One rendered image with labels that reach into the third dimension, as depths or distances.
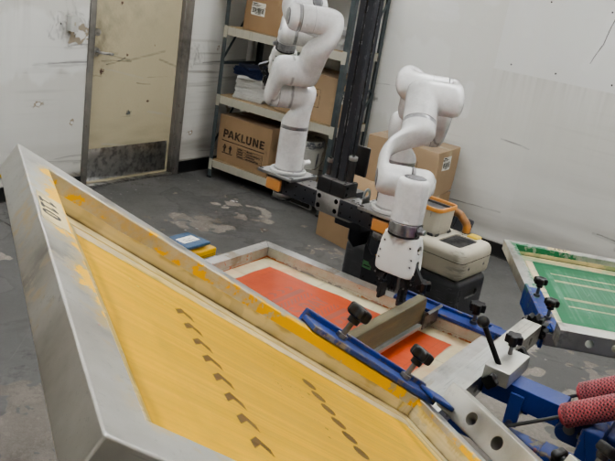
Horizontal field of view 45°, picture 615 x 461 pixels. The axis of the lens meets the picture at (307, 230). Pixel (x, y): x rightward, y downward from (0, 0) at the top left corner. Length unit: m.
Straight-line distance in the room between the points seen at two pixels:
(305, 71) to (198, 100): 4.16
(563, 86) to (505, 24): 0.61
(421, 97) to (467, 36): 3.93
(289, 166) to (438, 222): 0.68
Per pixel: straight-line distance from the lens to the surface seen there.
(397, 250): 1.73
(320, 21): 2.37
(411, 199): 1.68
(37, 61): 5.45
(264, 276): 2.18
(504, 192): 5.74
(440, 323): 2.05
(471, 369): 1.71
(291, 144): 2.55
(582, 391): 1.72
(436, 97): 1.89
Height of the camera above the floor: 1.80
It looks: 19 degrees down
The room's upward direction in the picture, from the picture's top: 9 degrees clockwise
